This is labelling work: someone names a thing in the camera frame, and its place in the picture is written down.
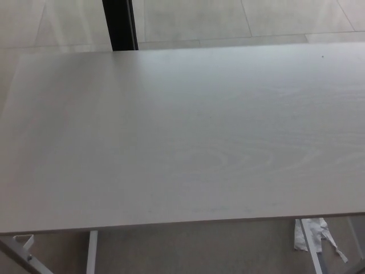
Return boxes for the white metal table leg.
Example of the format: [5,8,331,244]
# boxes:
[85,229,99,274]

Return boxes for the white metal table frame bracket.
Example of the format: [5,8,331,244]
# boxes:
[0,233,54,274]

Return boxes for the black vertical door frame post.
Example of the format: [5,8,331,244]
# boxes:
[102,0,140,52]

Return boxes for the crumpled white paper scrap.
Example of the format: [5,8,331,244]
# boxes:
[293,217,349,264]

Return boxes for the white slanted table leg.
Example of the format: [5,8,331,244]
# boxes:
[299,218,327,274]

